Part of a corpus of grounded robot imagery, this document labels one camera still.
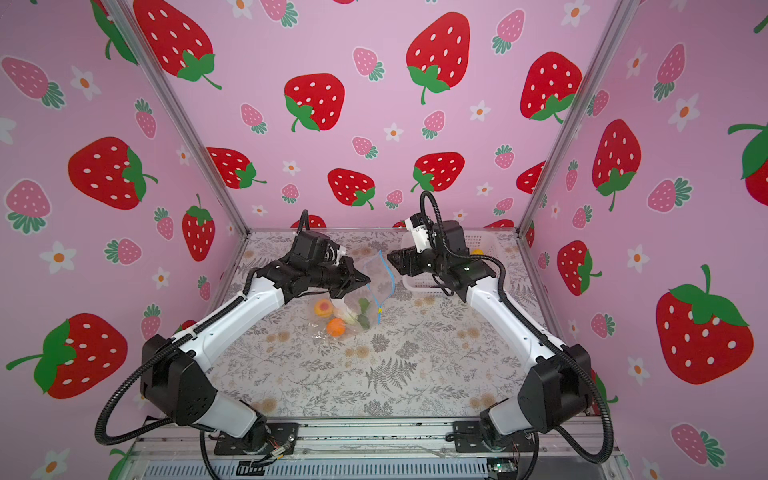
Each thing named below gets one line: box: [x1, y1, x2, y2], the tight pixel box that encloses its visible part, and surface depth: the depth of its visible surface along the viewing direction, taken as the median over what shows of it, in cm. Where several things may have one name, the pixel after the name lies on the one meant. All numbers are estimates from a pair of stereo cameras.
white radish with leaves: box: [343, 298, 370, 329], surface depth 86 cm
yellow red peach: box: [314, 298, 333, 318], surface depth 93 cm
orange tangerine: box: [327, 318, 346, 337], surface depth 90 cm
